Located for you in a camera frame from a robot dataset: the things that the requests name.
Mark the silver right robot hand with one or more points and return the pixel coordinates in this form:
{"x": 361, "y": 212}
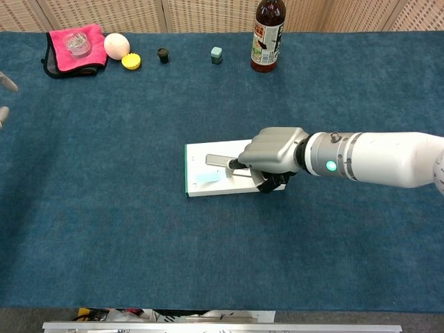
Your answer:
{"x": 274, "y": 149}

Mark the yellow tag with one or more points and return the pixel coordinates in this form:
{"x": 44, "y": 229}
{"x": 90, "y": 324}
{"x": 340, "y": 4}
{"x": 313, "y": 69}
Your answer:
{"x": 83, "y": 311}

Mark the clear glass dish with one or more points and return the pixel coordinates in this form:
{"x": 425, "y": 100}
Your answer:
{"x": 78, "y": 45}

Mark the white USB hub box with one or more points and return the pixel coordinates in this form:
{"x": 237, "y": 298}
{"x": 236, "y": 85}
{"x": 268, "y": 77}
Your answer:
{"x": 208, "y": 190}

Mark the white plastic bag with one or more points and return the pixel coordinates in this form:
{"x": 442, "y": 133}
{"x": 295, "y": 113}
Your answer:
{"x": 121, "y": 315}

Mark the woven wicker folding screen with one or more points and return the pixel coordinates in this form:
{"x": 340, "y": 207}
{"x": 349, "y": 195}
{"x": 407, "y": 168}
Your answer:
{"x": 208, "y": 14}

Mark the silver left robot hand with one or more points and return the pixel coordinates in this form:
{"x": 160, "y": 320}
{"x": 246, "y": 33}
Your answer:
{"x": 8, "y": 81}

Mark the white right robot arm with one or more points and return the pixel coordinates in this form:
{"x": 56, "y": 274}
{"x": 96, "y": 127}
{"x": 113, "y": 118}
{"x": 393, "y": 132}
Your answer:
{"x": 381, "y": 159}

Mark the small black cylinder cap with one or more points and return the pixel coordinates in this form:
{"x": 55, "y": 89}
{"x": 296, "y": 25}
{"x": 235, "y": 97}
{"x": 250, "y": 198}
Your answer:
{"x": 163, "y": 55}

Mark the pale yellow-green block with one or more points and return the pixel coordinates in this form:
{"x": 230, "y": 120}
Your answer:
{"x": 216, "y": 55}

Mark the grey black-trimmed cloth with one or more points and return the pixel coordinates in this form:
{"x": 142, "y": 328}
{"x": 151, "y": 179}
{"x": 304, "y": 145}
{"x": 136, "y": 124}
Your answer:
{"x": 50, "y": 67}

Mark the brown labelled bottle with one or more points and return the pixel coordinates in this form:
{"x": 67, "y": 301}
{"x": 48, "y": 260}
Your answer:
{"x": 265, "y": 41}

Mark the blue felt table cover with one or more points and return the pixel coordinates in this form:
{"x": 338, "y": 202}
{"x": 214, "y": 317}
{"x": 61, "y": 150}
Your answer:
{"x": 138, "y": 243}

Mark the pale egg-shaped ball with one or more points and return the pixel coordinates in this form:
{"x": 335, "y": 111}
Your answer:
{"x": 117, "y": 45}

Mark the yellow bottle cap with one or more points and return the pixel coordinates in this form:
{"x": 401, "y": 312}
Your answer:
{"x": 131, "y": 61}

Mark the aluminium profile rail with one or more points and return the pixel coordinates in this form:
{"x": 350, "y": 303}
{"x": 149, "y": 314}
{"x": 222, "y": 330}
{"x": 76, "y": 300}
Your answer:
{"x": 222, "y": 327}

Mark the pink cloth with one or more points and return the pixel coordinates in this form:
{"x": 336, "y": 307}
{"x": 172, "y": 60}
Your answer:
{"x": 98, "y": 41}

